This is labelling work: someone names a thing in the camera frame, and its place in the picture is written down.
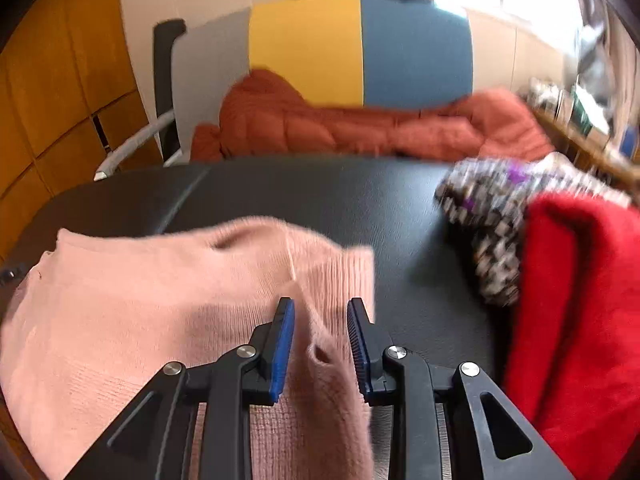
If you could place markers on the black white patterned knit garment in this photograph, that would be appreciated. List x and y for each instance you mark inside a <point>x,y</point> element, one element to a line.
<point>480,195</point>

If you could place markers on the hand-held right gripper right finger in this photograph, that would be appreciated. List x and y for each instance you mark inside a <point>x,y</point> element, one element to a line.
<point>357,350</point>

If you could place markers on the green box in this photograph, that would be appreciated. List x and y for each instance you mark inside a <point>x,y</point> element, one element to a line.
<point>582,115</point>

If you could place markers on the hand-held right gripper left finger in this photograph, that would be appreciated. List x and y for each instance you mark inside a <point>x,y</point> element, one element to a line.
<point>282,350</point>

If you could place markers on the grey yellow blue chair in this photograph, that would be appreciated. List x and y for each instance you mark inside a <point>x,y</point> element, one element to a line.
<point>300,50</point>

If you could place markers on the wooden desk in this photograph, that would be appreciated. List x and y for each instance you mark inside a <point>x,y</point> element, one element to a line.
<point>590,152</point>

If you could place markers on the yellow wooden wardrobe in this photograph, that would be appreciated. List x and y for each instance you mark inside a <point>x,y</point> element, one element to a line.
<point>60,85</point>

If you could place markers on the pink knit sweater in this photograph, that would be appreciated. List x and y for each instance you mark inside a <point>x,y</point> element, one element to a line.
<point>150,300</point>

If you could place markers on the red sweater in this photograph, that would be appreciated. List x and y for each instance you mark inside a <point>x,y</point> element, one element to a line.
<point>580,310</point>

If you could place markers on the rust red down jacket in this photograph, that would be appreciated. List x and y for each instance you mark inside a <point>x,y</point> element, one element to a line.
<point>300,125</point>

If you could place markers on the grey-blue curtain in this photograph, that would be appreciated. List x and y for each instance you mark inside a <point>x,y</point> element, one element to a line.
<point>595,70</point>

